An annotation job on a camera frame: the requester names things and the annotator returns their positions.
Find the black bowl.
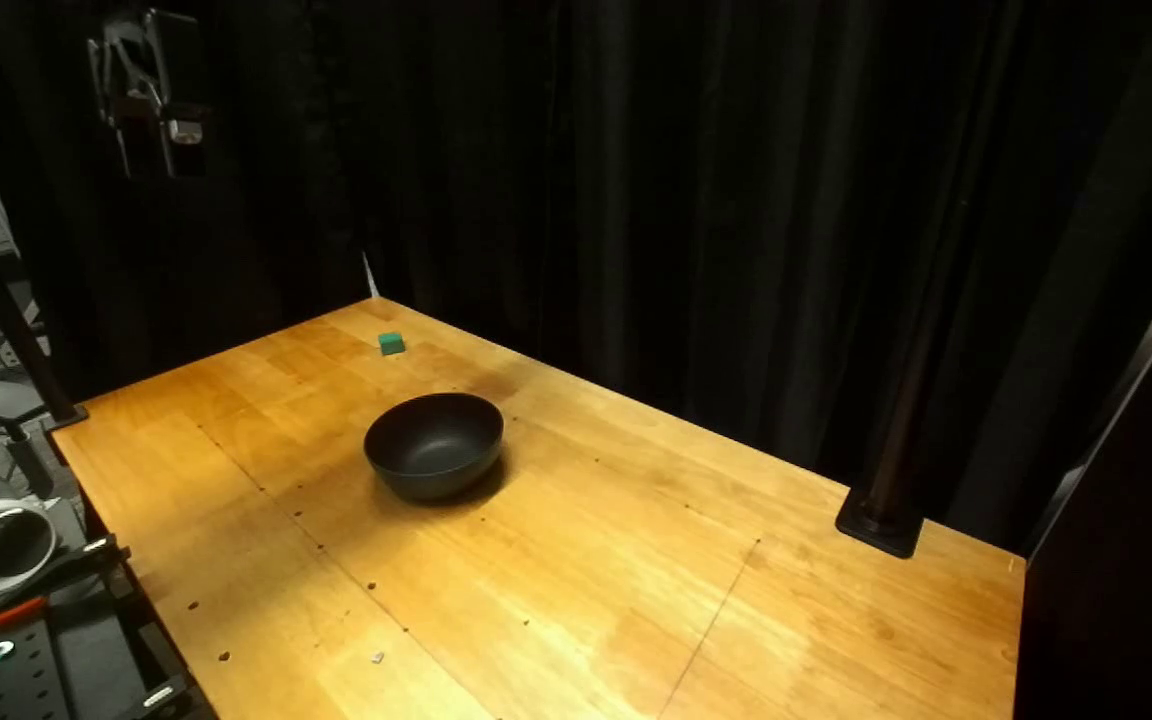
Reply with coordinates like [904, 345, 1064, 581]
[362, 390, 509, 507]

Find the black perforated robot stand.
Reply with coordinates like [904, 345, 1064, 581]
[0, 606, 212, 720]

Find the black pole with base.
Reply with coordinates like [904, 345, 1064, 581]
[831, 236, 976, 560]

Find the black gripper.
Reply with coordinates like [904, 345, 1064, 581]
[91, 5, 215, 184]

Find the black slanted tripod pole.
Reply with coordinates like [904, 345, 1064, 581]
[0, 184, 91, 431]

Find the black panel with grey edge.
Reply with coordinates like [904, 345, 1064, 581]
[1013, 213, 1152, 720]

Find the orange-handled tool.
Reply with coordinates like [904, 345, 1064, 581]
[0, 593, 61, 632]

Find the black curtain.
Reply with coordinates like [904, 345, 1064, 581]
[0, 0, 1152, 555]

